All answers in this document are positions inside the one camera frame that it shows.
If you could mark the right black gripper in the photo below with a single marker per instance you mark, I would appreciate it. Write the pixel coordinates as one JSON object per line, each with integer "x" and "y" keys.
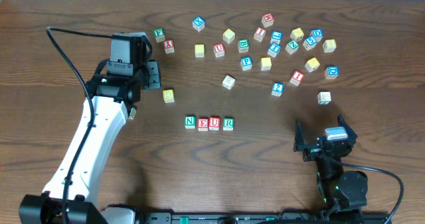
{"x": 323, "y": 147}

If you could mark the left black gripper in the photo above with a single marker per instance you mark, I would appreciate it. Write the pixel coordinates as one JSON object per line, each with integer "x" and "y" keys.
{"x": 154, "y": 74}

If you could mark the green N block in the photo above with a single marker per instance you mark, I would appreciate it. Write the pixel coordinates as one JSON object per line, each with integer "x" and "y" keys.
{"x": 190, "y": 122}

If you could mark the green R block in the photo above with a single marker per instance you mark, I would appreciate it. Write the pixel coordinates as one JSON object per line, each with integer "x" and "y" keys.
{"x": 228, "y": 124}

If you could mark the red E block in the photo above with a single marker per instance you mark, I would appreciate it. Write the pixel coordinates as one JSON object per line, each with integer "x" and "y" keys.
{"x": 203, "y": 124}

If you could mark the red u block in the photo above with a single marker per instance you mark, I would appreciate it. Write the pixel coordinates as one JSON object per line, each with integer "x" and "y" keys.
{"x": 219, "y": 50}
{"x": 214, "y": 123}

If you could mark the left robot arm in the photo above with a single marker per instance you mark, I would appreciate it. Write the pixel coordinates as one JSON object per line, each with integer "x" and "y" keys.
{"x": 111, "y": 94}

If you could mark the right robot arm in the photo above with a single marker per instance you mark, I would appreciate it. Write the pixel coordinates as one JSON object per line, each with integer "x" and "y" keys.
{"x": 342, "y": 190}

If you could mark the green F block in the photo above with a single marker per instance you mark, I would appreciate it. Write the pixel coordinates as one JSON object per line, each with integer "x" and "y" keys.
{"x": 159, "y": 35}

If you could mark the plain L block green 7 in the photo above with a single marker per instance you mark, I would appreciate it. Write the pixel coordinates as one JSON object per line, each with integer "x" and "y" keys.
{"x": 324, "y": 98}

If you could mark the yellow block near left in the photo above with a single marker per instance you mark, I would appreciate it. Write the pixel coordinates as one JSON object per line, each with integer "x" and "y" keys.
{"x": 168, "y": 96}

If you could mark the green J block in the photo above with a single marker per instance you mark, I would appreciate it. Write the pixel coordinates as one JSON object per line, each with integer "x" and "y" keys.
{"x": 132, "y": 113}

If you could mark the blue D block lower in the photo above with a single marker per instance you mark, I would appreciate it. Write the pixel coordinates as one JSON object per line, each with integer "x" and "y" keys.
{"x": 331, "y": 72}

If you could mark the blue d block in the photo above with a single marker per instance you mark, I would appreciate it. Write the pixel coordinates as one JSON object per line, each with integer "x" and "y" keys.
{"x": 331, "y": 72}
{"x": 317, "y": 34}

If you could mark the red I block lower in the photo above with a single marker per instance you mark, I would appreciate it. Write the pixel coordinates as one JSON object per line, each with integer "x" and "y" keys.
{"x": 297, "y": 78}

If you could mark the red i block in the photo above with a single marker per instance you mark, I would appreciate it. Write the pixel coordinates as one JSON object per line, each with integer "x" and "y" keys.
{"x": 297, "y": 78}
{"x": 259, "y": 34}

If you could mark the blue 2 block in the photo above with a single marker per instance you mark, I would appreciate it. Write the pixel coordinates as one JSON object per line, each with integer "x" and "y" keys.
{"x": 277, "y": 89}

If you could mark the yellow block centre left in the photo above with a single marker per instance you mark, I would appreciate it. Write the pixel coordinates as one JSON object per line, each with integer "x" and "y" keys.
{"x": 199, "y": 50}

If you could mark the yellow K block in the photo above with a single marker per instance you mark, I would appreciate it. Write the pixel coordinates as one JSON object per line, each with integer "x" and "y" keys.
{"x": 312, "y": 64}

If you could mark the blue X block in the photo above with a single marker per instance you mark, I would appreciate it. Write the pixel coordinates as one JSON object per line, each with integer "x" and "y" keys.
{"x": 198, "y": 24}

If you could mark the yellow B block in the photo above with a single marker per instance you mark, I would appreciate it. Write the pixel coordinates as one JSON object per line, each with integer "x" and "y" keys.
{"x": 329, "y": 45}

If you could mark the yellow S block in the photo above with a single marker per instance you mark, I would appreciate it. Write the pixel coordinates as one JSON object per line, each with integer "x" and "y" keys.
{"x": 265, "y": 63}

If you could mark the blue 5 block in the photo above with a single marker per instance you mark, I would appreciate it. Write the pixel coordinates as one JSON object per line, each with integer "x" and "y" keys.
{"x": 309, "y": 43}

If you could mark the green Z block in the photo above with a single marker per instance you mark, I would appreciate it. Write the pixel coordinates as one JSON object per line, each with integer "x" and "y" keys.
{"x": 292, "y": 47}

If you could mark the yellow block top centre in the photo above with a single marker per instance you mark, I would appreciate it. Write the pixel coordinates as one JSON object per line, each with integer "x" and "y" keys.
{"x": 229, "y": 36}

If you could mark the blue T block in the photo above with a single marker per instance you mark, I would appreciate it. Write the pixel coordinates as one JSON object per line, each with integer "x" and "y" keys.
{"x": 274, "y": 49}

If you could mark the blue D block upper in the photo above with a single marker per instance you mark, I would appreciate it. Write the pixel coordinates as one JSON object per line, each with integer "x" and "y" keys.
{"x": 317, "y": 34}

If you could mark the plain K block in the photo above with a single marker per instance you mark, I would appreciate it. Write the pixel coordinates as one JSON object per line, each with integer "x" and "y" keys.
{"x": 228, "y": 82}

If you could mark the yellow block top right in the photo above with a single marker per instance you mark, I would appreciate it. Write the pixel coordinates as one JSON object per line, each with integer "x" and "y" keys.
{"x": 297, "y": 34}

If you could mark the blue P block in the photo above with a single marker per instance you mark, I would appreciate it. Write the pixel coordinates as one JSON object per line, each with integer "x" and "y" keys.
{"x": 246, "y": 63}

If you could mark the blue L block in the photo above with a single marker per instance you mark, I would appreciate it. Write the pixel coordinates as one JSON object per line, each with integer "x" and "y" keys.
{"x": 276, "y": 37}

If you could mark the green B block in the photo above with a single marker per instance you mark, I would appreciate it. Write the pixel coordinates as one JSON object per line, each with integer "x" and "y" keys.
{"x": 243, "y": 45}

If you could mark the red I block upper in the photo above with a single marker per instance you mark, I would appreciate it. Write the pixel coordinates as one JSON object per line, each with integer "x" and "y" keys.
{"x": 259, "y": 34}

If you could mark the red H block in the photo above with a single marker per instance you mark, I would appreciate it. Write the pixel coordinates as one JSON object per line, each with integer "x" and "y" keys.
{"x": 268, "y": 20}

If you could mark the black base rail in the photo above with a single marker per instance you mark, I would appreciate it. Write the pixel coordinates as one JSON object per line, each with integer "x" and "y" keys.
{"x": 249, "y": 218}

